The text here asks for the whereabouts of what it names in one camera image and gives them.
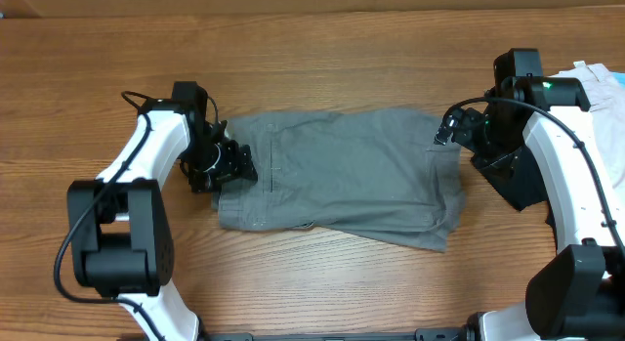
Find grey shorts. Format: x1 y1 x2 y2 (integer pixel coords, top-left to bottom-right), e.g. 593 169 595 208
212 108 465 252

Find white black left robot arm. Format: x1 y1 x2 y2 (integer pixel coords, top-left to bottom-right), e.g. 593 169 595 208
53 81 258 341

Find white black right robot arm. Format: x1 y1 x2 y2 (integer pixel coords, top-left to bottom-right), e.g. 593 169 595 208
434 48 624 341

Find black folded garment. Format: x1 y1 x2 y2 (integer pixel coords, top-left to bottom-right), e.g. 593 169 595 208
471 146 556 233

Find light beige folded shorts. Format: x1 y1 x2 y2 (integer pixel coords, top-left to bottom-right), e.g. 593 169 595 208
555 61 624 194

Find light blue cloth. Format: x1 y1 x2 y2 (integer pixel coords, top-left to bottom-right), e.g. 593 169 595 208
612 72 625 86

